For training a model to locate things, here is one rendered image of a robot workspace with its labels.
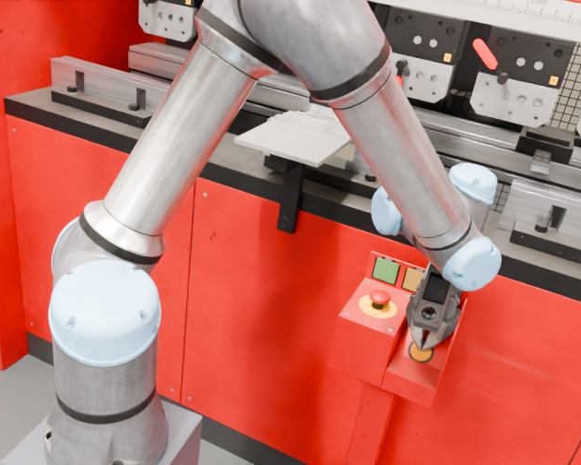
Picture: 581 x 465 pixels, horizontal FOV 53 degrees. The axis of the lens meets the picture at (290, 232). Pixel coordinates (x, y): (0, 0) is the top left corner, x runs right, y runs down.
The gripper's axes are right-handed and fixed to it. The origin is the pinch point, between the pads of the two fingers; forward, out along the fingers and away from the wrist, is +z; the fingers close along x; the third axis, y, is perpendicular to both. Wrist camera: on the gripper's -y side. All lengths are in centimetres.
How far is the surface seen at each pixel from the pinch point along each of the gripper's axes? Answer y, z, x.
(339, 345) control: -6.6, 0.8, 13.6
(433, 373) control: -2.5, 2.5, -3.5
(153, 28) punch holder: 32, -36, 82
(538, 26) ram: 34, -52, -1
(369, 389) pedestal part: -2.6, 12.7, 7.1
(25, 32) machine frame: 30, -28, 122
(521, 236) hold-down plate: 26.3, -14.0, -10.7
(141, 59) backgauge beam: 58, -18, 106
